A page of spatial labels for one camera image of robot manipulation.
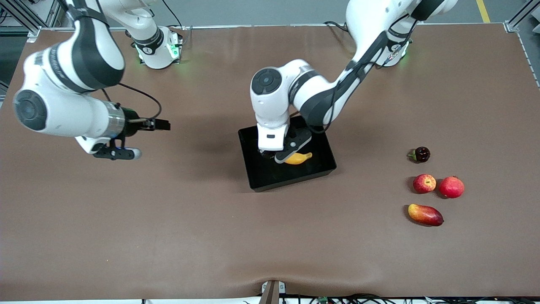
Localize yellow banana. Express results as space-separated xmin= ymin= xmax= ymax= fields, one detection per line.
xmin=283 ymin=152 xmax=313 ymax=165

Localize red yellow apple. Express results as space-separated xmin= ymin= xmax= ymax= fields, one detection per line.
xmin=413 ymin=174 xmax=437 ymax=194

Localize black plastic box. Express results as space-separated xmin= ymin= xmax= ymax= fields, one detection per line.
xmin=238 ymin=115 xmax=337 ymax=193

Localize brown table cover mat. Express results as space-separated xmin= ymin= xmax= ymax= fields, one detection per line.
xmin=0 ymin=23 xmax=540 ymax=301

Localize metal table clamp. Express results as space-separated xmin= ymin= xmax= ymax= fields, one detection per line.
xmin=259 ymin=280 xmax=286 ymax=304

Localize dark purple mangosteen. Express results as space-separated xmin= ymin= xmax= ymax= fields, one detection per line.
xmin=407 ymin=146 xmax=431 ymax=164

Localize red orange mango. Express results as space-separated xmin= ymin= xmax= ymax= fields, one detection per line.
xmin=408 ymin=204 xmax=444 ymax=227

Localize red pomegranate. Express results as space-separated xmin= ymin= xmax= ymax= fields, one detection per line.
xmin=438 ymin=176 xmax=465 ymax=199

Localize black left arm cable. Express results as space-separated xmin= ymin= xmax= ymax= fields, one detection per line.
xmin=291 ymin=13 xmax=418 ymax=134

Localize black right arm base cable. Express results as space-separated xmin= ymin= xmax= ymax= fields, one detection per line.
xmin=162 ymin=0 xmax=183 ymax=30

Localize black left arm base cables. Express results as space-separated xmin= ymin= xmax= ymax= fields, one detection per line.
xmin=324 ymin=20 xmax=351 ymax=33

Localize aluminium frame profile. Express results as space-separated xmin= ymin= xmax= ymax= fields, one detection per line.
xmin=504 ymin=0 xmax=540 ymax=33
xmin=0 ymin=0 xmax=57 ymax=43

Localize black cable bundle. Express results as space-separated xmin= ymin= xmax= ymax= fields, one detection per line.
xmin=141 ymin=293 xmax=540 ymax=304

